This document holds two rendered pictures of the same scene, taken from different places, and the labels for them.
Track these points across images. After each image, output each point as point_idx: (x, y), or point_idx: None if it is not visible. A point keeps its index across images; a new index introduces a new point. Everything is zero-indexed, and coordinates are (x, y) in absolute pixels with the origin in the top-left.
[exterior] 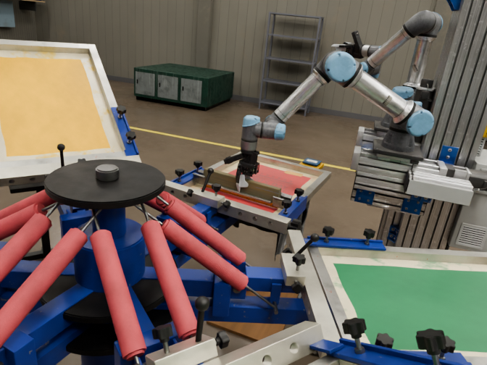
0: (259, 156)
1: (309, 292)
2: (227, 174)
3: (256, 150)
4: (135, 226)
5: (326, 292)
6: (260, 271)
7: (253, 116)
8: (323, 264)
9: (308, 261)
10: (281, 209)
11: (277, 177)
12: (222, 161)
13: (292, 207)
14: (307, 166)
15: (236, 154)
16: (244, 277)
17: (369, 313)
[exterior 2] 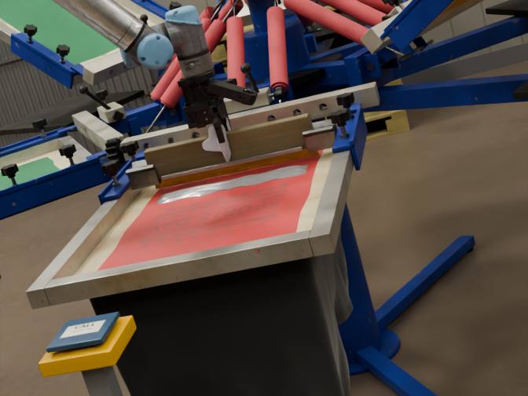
0: (258, 240)
1: (96, 118)
2: (253, 125)
3: (182, 80)
4: (254, 35)
5: (80, 145)
6: (144, 108)
7: (177, 9)
8: (80, 157)
9: (96, 129)
10: (150, 193)
11: (181, 240)
12: (336, 179)
13: (125, 175)
14: (97, 276)
15: (229, 87)
16: (152, 90)
17: (40, 168)
